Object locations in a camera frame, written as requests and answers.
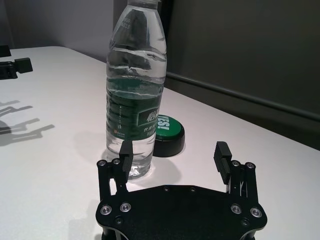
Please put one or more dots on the clear water bottle green label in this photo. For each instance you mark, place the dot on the clear water bottle green label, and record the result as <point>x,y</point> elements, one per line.
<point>136,87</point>

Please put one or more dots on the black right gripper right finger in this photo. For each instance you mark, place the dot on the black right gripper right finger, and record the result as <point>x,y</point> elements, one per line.
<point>223,162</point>

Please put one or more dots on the green YES push button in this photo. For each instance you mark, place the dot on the green YES push button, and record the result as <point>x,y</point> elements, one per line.
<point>171,136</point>

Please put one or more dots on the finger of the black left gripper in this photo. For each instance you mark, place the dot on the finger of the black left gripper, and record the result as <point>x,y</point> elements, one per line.
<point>15,68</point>
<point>4,51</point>

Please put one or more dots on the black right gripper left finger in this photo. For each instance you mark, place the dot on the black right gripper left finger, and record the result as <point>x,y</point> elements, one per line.
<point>123,165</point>

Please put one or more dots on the dark grey wall rail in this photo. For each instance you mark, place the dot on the dark grey wall rail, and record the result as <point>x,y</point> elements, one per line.
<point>250,97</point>

